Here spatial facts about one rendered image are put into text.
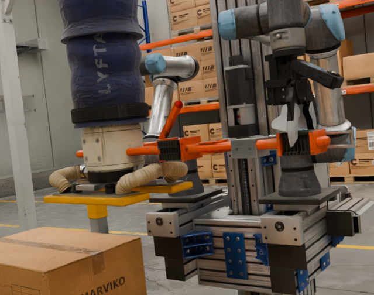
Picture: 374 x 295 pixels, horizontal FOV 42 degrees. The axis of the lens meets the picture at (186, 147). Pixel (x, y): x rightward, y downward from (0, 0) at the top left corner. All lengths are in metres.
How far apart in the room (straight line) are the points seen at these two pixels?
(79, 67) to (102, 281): 0.69
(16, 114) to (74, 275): 3.32
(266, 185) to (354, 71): 6.66
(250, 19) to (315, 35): 0.39
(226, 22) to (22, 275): 0.96
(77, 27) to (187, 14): 8.58
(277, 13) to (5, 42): 3.92
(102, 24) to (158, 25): 10.68
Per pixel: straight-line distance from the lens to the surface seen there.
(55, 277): 1.53
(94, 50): 1.37
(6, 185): 12.05
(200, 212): 2.01
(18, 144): 4.75
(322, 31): 1.56
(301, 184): 1.73
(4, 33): 4.85
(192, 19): 9.87
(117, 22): 1.39
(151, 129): 2.10
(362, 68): 8.51
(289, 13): 1.09
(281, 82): 1.09
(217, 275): 1.97
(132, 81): 1.39
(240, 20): 1.22
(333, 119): 1.68
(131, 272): 1.74
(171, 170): 1.35
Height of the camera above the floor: 1.34
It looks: 3 degrees down
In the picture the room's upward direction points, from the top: 6 degrees counter-clockwise
